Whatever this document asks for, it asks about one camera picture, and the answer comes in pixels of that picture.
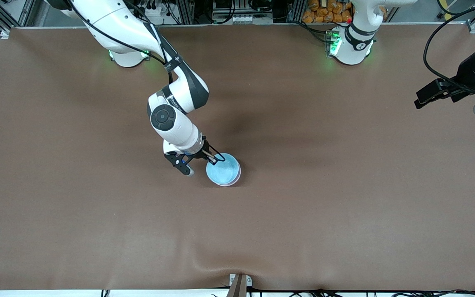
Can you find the blue bowl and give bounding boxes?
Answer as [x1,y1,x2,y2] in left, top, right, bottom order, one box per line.
[206,153,240,186]

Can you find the pink bowl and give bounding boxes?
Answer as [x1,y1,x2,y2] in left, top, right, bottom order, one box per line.
[215,159,242,187]

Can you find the brown beam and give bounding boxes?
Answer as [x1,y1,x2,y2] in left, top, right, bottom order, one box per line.
[226,274,247,297]

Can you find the white power strip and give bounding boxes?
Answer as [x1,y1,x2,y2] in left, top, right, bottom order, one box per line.
[141,0,169,18]

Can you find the orange snack pile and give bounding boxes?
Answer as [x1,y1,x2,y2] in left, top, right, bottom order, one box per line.
[302,0,353,24]

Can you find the brown table mat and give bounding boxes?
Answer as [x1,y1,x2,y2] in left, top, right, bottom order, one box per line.
[0,23,475,291]

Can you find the white terminal strip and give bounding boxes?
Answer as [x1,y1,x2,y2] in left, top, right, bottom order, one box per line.
[212,12,276,25]

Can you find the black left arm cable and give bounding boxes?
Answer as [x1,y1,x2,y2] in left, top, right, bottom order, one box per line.
[422,0,475,93]

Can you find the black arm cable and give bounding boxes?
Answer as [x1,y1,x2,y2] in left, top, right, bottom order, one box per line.
[66,0,176,85]
[422,0,475,93]

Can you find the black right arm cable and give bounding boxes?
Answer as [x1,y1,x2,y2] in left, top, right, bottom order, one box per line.
[66,0,176,85]

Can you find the metal clamp bracket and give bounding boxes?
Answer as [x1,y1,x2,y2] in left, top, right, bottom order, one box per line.
[229,273,253,287]

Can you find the aluminium frame post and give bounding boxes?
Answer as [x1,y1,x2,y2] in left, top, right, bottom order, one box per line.
[289,0,307,24]
[175,0,195,25]

